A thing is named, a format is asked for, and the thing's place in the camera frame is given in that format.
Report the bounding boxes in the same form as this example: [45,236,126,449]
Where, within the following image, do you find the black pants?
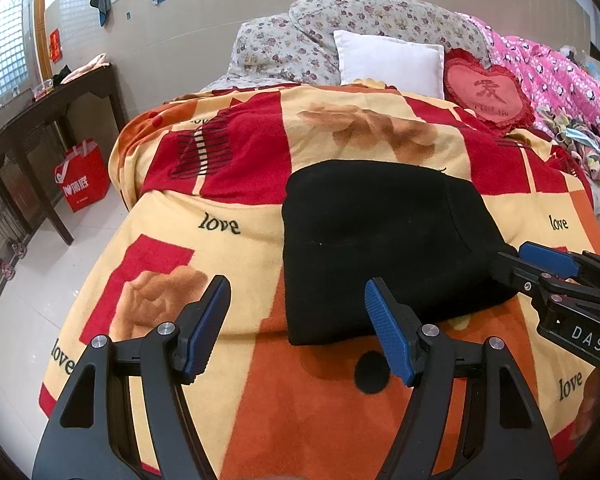
[281,160,520,346]

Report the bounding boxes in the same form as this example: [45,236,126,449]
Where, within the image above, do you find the red shopping bag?
[55,138,111,213]

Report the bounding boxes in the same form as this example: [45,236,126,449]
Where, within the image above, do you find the pink printed quilt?
[457,12,600,161]

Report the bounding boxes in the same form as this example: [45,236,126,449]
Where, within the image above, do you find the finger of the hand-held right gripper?
[490,250,571,307]
[518,241,600,291]

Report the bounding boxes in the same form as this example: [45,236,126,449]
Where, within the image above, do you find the dark wooden table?
[0,62,128,246]

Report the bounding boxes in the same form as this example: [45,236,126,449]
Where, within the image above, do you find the multicoloured crumpled cloth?
[535,107,600,186]

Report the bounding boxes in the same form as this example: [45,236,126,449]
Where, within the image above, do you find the pink towel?
[60,52,112,85]

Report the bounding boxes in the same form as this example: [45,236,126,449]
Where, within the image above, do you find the white pillow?
[333,30,446,101]

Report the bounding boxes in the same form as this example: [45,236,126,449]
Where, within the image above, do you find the red heart-shaped cushion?
[442,48,537,133]

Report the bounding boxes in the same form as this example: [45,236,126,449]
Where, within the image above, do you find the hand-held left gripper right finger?
[364,277,561,480]

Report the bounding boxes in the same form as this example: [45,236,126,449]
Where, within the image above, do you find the floral grey quilt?
[200,0,492,93]

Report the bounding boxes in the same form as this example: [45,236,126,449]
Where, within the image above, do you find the red and cream printed blanket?
[39,79,600,480]

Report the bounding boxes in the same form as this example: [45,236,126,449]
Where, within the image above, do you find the glass block window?
[0,0,33,111]

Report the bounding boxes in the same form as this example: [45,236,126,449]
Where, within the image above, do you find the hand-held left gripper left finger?
[31,275,232,480]

